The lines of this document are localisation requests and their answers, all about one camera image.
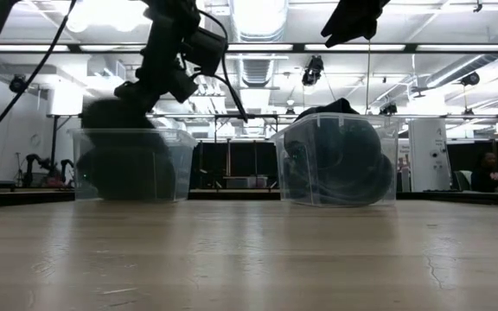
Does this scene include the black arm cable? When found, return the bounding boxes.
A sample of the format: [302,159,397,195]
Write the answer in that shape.
[0,0,78,152]

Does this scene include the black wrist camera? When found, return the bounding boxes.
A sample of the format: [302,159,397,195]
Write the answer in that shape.
[182,26,229,77]

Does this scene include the blue corduroy hat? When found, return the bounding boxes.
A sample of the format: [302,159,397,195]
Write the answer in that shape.
[75,129,177,202]

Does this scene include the person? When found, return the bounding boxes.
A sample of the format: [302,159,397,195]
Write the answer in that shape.
[470,151,498,194]

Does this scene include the white wall box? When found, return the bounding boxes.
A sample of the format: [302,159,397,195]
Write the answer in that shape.
[46,81,85,117]

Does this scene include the silver ceiling duct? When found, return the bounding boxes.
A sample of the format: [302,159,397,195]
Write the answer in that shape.
[229,0,290,43]

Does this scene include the white pillar kiosk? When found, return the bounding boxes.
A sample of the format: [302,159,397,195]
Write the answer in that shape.
[407,117,452,193]

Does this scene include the black horizontal frame bar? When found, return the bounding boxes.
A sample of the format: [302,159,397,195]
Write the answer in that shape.
[0,41,498,54]

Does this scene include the ceiling air vent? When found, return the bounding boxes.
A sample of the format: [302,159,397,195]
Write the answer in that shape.
[240,58,274,88]

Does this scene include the black camera cable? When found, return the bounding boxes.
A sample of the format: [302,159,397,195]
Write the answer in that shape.
[195,8,250,124]

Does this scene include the clear plastic bin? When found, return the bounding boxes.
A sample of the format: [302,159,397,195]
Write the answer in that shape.
[269,111,402,208]
[67,127,199,203]

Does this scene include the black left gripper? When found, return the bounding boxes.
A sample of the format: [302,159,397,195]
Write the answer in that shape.
[113,64,199,114]

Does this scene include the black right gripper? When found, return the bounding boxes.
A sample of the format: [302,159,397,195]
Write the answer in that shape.
[320,0,392,48]

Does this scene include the dark navy hat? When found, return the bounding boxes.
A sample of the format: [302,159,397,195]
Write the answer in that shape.
[282,117,395,206]

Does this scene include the background shelf bench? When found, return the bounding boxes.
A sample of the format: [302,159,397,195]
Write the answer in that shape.
[196,140,281,194]

